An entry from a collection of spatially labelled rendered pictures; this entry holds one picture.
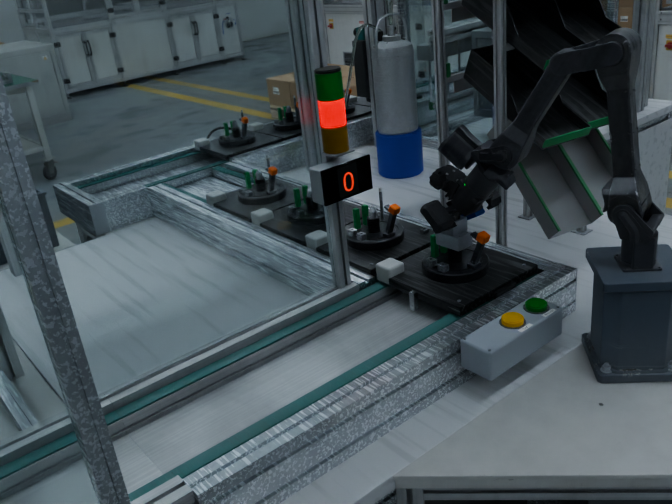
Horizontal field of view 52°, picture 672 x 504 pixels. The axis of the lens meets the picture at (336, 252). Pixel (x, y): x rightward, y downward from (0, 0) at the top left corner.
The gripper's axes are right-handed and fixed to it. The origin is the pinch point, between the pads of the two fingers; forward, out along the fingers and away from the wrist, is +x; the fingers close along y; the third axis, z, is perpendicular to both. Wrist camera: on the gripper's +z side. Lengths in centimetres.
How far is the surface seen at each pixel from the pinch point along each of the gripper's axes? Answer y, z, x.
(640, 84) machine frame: -164, 31, 41
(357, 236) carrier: 5.8, 12.5, 21.8
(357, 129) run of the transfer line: -73, 77, 87
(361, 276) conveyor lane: 13.9, 2.3, 18.1
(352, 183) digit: 17.9, 13.8, -3.1
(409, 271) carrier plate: 7.1, -3.0, 12.1
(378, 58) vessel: -53, 71, 38
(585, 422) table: 13.0, -45.2, -9.8
